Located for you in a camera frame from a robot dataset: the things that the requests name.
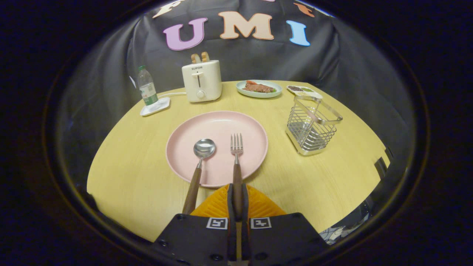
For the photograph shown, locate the dark chair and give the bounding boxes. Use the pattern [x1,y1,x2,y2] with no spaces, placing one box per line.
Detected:
[374,147,394,180]

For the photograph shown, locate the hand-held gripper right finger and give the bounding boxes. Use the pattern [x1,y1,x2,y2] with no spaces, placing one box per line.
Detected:
[242,184,330,266]

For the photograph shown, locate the cream white toaster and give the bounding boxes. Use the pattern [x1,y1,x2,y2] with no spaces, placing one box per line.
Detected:
[181,60,222,103]

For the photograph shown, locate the wooden handled metal fork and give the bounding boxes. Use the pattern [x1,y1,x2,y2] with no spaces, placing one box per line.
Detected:
[230,133,244,261]

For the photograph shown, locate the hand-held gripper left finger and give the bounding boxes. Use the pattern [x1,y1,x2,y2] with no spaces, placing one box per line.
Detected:
[152,184,235,266]

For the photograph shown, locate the clear plastic water bottle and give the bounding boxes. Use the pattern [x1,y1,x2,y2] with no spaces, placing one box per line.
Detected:
[137,65,159,106]

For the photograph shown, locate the patterned cloth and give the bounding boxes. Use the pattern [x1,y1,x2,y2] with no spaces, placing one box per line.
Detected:
[319,211,370,245]

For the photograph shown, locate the black backdrop cloth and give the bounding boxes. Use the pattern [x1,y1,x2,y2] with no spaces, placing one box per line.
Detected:
[55,0,420,192]

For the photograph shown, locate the wooden handled metal spoon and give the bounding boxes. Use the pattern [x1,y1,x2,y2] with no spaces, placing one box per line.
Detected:
[182,139,217,215]

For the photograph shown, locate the cooked meat with vegetables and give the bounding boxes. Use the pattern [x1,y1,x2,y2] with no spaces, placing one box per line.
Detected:
[242,80,277,93]

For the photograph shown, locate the metal wire cutlery holder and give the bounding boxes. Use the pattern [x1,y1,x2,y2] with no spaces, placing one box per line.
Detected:
[285,95,343,156]

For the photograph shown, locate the small white sauce dish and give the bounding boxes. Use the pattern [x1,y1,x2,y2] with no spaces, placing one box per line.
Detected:
[287,85,323,99]

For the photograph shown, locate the light green plate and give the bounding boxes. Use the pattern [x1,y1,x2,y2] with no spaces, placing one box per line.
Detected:
[236,79,283,99]

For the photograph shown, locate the pink round plate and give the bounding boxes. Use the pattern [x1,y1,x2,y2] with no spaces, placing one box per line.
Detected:
[166,110,269,188]

